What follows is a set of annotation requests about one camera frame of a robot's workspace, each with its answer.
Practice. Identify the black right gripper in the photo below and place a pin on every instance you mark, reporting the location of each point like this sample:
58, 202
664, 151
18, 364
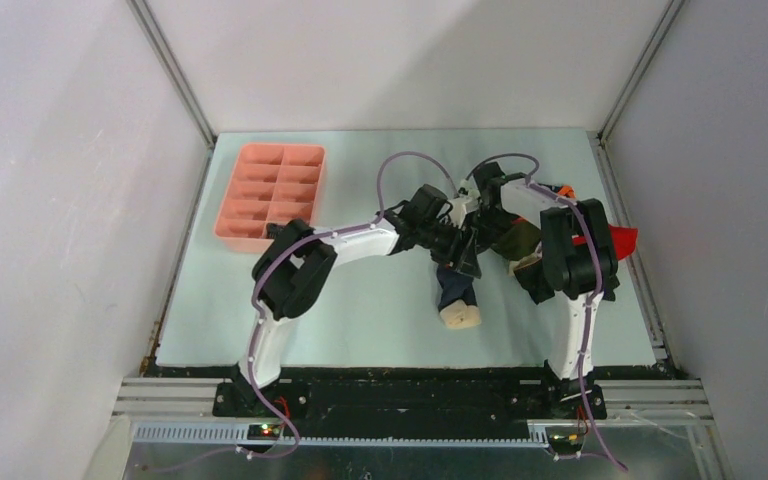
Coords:
483, 242

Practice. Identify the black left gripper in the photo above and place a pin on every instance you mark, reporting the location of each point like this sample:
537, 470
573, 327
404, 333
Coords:
458, 258

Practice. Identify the navy underwear with cream waistband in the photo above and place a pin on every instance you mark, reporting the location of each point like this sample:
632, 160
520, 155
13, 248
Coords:
457, 305

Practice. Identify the navy striped boxer underwear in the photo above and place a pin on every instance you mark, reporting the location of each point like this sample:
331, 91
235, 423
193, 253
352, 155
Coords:
274, 230

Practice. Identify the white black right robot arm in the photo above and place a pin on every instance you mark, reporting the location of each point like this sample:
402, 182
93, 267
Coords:
556, 247

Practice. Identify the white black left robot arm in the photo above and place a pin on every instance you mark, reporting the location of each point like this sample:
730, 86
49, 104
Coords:
292, 272

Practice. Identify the olive green underwear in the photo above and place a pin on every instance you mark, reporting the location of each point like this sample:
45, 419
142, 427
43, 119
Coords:
519, 241

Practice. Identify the pink compartment tray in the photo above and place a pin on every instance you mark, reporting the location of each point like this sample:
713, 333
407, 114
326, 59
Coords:
269, 183

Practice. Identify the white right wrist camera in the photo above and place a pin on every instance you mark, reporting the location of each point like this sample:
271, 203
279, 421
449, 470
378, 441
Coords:
461, 207

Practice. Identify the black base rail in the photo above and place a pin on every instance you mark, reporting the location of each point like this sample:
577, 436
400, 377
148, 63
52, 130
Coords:
414, 403

